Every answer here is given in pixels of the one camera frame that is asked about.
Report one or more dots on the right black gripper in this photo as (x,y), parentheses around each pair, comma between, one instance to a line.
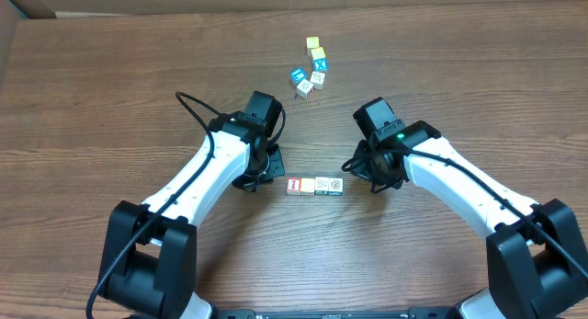
(396,177)

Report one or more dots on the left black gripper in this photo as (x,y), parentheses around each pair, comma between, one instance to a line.
(276,166)

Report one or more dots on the red letter I block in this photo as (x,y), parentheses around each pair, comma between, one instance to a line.
(293,186)

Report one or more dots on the wooden letter K block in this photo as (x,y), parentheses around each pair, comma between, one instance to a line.
(307,186)

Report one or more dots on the wooden ladybug block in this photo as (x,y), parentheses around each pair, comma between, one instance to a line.
(321,186)

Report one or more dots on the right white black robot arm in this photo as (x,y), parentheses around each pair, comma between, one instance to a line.
(536,256)

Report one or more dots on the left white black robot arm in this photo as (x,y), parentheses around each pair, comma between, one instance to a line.
(149,258)

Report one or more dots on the wooden letter O block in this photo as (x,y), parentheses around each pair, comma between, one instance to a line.
(305,88)

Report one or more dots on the blue letter L block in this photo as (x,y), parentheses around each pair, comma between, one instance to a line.
(297,75)

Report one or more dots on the wooden turtle block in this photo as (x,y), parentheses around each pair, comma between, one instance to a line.
(318,79)

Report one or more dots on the blue letter X block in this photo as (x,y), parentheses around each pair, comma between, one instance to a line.
(321,65)

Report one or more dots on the yellow block near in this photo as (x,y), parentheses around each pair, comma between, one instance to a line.
(318,53)

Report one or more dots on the yellow block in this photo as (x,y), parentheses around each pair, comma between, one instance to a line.
(318,53)
(312,43)

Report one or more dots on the yellow block far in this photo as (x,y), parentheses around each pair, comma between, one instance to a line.
(312,43)

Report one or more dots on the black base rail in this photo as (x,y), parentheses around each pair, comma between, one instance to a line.
(340,314)

